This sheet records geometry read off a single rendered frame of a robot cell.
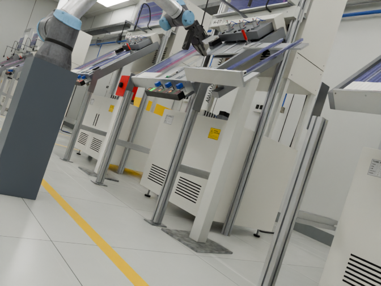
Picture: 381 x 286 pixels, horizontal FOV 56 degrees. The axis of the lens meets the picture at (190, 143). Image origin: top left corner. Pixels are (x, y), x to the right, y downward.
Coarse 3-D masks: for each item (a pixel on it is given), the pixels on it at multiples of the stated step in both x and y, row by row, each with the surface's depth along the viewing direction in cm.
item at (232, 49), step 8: (208, 40) 252; (248, 40) 213; (256, 40) 207; (208, 48) 232; (224, 48) 218; (232, 48) 211; (240, 48) 205; (216, 56) 225; (224, 56) 218; (232, 56) 212
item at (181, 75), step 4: (176, 68) 218; (212, 68) 191; (168, 72) 216; (172, 72) 213; (180, 72) 207; (184, 72) 204; (160, 76) 215; (164, 76) 212; (172, 76) 206; (176, 76) 203; (180, 76) 199; (184, 76) 197
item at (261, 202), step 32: (160, 128) 249; (224, 128) 199; (160, 160) 238; (192, 160) 213; (256, 160) 214; (288, 160) 231; (192, 192) 205; (224, 192) 203; (256, 192) 219; (256, 224) 224
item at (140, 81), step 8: (136, 80) 228; (144, 80) 219; (152, 80) 211; (160, 80) 202; (168, 80) 195; (176, 80) 189; (184, 80) 183; (160, 88) 208; (176, 88) 193; (184, 88) 188; (192, 88) 181
